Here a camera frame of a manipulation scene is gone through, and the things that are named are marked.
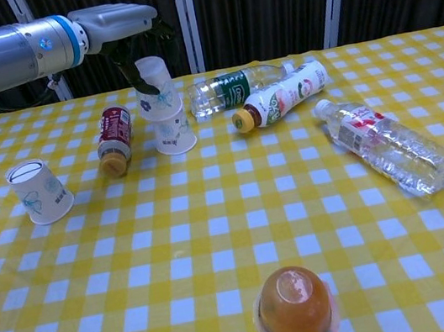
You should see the yellow white checkered tablecloth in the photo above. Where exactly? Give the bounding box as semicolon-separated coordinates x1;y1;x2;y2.
0;23;444;332

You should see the orange jelly cup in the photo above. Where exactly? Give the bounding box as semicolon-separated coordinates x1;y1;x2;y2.
245;258;345;332

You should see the paper cup with lined base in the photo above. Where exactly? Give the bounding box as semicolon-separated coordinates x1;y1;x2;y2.
3;153;78;230

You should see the white floral paper cup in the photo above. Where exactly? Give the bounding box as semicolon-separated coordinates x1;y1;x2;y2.
149;103;200;159
130;52;186;124

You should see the green label clear plastic bottle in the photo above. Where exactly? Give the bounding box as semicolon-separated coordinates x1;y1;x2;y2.
183;58;301;120

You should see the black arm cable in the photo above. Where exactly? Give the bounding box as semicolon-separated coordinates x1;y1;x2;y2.
0;69;68;113

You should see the red label yellow cap bottle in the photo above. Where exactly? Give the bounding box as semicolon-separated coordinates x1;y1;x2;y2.
90;103;141;181

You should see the red label clear water bottle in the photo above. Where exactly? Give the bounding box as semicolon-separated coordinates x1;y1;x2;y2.
312;79;444;213

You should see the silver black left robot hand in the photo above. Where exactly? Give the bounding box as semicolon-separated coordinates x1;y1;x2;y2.
67;0;185;108

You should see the white pink label drink bottle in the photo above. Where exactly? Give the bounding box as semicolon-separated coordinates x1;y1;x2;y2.
224;58;336;135

